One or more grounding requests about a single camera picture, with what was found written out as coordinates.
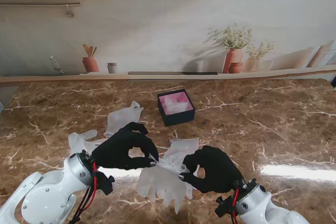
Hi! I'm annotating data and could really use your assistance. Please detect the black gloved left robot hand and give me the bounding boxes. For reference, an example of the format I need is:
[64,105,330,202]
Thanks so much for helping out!
[91,121,160,171]

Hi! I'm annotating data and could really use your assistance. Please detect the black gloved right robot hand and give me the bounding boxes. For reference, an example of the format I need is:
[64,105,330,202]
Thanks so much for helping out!
[178,145,244,195]

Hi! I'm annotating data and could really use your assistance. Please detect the black box with pink inside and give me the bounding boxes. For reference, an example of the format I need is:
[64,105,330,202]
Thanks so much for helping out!
[156,89,196,127]

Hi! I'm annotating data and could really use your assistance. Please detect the printed kitchen scene backdrop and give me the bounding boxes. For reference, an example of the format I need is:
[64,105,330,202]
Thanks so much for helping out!
[0,0,336,87]

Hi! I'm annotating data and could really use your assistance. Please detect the red and black right arm cables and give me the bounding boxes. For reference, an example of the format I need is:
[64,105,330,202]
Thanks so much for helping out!
[230,188,241,224]

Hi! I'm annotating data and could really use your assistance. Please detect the red and black arm cables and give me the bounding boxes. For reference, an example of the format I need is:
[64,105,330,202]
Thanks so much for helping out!
[230,188,241,224]
[70,161,100,224]

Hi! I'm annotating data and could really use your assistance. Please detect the red and black left arm cables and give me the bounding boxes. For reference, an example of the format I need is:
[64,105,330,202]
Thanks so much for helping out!
[70,161,100,224]

